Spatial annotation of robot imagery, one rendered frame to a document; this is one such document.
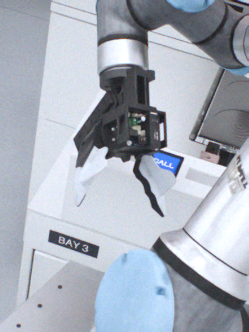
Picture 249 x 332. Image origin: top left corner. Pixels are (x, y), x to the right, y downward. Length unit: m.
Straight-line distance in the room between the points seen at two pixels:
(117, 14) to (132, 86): 0.11
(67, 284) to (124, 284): 0.44
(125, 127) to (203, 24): 0.19
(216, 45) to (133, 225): 0.33
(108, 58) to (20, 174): 1.57
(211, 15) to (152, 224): 0.36
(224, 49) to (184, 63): 0.63
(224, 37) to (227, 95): 0.43
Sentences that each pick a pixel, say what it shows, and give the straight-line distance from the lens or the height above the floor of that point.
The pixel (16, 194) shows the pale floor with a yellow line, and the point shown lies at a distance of 2.70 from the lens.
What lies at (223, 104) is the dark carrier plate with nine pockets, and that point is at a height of 0.90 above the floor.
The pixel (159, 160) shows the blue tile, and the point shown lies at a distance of 1.37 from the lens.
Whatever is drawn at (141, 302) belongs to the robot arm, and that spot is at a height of 1.16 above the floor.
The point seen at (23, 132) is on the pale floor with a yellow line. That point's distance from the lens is 2.94.
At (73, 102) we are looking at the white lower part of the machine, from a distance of 2.09.
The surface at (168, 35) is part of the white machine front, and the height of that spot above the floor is 0.85.
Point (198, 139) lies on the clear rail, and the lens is 1.54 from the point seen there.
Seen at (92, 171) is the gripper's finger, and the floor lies 1.06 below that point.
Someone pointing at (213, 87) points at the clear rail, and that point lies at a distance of 1.68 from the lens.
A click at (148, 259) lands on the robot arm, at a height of 1.18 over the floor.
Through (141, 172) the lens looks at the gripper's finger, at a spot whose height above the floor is 1.02.
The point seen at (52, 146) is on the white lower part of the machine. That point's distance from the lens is 2.19.
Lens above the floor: 1.81
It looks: 39 degrees down
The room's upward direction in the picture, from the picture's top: 12 degrees clockwise
